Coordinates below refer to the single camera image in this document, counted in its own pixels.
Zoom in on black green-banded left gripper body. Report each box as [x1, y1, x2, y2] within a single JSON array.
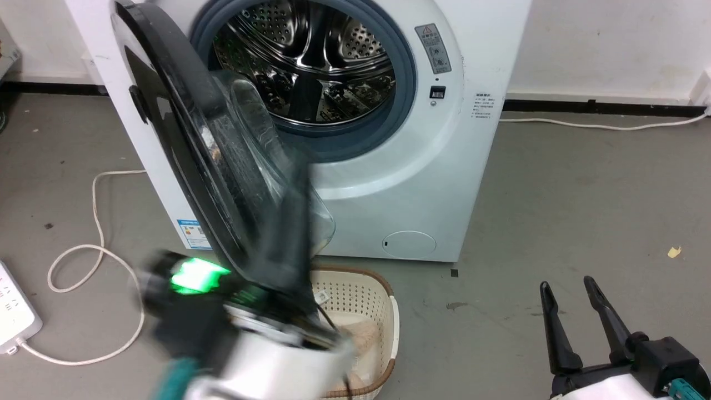
[[136, 250, 341, 353]]

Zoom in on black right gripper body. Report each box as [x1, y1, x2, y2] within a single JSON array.
[[550, 332, 704, 398]]

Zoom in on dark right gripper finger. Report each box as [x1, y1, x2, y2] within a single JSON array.
[[583, 276, 634, 366], [539, 281, 584, 376]]

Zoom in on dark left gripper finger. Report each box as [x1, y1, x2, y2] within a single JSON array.
[[257, 167, 291, 292], [288, 156, 316, 298]]

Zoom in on black-rimmed glass washer door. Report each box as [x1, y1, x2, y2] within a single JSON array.
[[111, 0, 337, 278]]

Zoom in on grey rubber door gasket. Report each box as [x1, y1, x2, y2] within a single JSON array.
[[189, 0, 417, 163]]

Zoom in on white front-load washing machine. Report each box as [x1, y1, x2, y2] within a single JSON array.
[[64, 0, 533, 263]]

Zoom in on blue energy label sticker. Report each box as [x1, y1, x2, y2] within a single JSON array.
[[177, 219, 212, 250]]

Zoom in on cream plastic laundry basket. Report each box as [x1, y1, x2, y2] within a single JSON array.
[[308, 266, 400, 399]]

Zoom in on round white filter cover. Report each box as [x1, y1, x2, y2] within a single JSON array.
[[382, 230, 437, 259]]

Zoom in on beige cloth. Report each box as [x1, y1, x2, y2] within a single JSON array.
[[333, 319, 385, 389]]

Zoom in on white power strip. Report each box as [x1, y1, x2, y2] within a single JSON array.
[[0, 260, 43, 355]]

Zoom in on perforated steel washer drum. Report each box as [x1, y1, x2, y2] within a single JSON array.
[[214, 0, 396, 126]]

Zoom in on small printed text sticker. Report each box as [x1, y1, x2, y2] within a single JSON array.
[[473, 92, 494, 120]]

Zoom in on grey warning sticker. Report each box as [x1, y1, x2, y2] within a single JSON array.
[[415, 23, 452, 74]]

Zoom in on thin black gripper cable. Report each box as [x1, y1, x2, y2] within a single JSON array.
[[316, 303, 353, 400]]

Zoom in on white looped power cable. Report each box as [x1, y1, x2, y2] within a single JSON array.
[[17, 169, 148, 366]]

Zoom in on long white floor cable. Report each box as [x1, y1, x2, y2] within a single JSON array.
[[498, 108, 711, 132]]

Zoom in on white wall cable duct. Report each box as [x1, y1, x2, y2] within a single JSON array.
[[689, 69, 711, 109]]

